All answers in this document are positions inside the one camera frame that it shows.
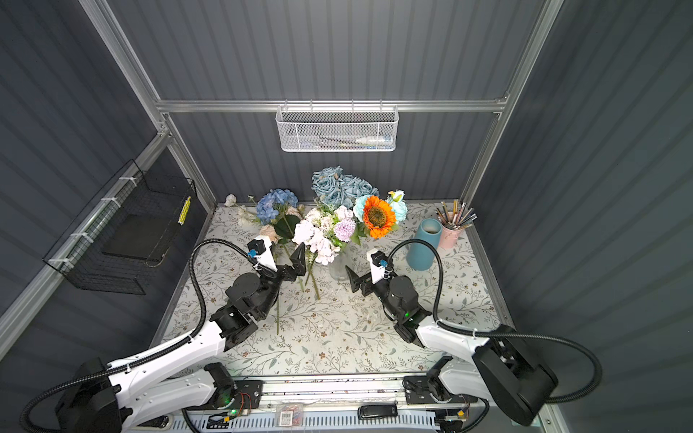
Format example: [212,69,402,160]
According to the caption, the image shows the clear glass vase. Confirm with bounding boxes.
[328,250,353,281]

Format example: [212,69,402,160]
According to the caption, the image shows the white pink flower bunch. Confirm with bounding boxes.
[292,205,357,265]

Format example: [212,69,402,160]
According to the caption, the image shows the peach rose stem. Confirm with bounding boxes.
[259,225,321,301]

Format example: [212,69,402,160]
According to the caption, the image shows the teal ceramic vase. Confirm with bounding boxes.
[406,218,442,272]

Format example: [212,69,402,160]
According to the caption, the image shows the blue hydrangea flower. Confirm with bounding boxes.
[256,189,299,225]

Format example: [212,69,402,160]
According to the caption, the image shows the orange gerbera flower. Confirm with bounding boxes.
[363,196,397,239]

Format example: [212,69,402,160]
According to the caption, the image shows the dusty blue rose bunch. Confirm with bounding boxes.
[311,166,380,209]

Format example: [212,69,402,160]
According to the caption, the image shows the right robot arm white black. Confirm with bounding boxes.
[346,249,604,426]

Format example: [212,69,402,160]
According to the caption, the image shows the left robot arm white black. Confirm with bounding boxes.
[19,236,307,432]

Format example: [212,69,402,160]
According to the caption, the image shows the floral patterned table mat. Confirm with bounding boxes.
[153,201,499,376]

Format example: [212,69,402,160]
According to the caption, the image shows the pink pencil cup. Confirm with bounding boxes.
[439,226,463,250]

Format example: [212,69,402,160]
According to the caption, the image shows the black remote device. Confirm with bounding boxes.
[357,403,398,420]

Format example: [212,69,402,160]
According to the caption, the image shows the white marker in basket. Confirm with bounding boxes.
[319,135,395,149]

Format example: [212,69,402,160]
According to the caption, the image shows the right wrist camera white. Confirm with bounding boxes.
[366,249,388,284]

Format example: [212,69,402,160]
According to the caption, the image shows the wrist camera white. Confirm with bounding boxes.
[366,249,388,284]
[247,236,277,272]

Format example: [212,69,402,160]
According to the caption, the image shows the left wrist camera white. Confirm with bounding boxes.
[247,236,277,272]

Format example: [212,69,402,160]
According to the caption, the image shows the white wire mesh basket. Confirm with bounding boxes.
[275,104,400,153]

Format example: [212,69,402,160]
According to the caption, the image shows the black wire basket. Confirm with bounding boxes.
[43,162,197,296]

